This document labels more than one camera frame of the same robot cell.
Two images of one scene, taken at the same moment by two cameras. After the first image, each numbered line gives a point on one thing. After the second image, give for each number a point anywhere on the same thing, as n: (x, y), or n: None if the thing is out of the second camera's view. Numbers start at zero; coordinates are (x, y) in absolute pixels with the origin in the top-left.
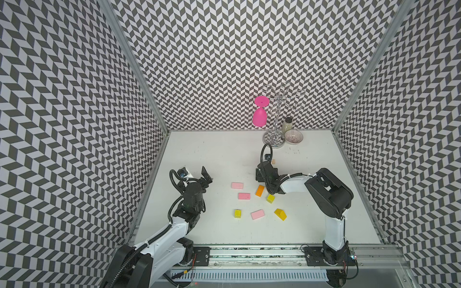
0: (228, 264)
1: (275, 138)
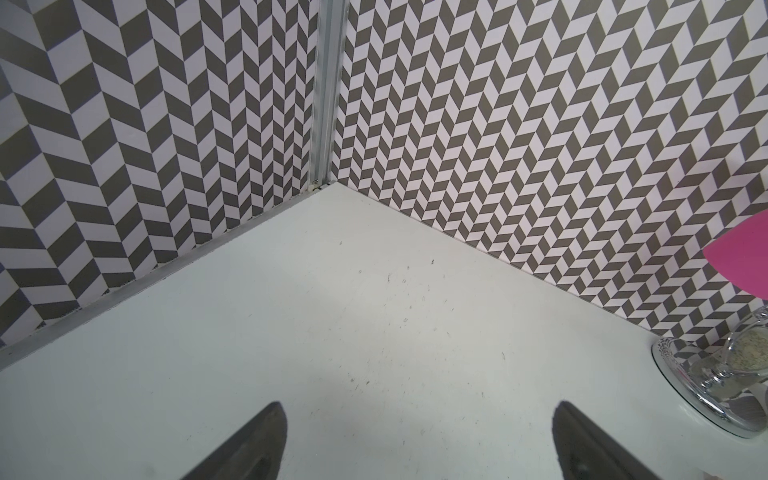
0: None
1: (729, 387)
